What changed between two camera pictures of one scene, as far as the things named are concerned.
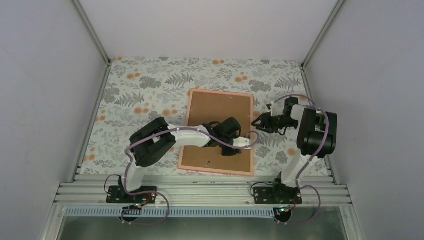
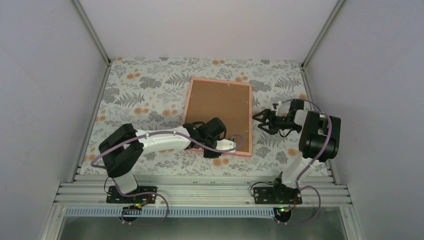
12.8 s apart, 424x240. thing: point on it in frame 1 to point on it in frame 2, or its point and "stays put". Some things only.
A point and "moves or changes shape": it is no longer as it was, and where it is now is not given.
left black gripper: (225, 152) to (208, 155)
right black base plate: (284, 195) stays put
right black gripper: (265, 122) stays put
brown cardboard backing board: (206, 108) moves or changes shape
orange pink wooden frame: (217, 170) to (250, 154)
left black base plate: (118, 194) stays put
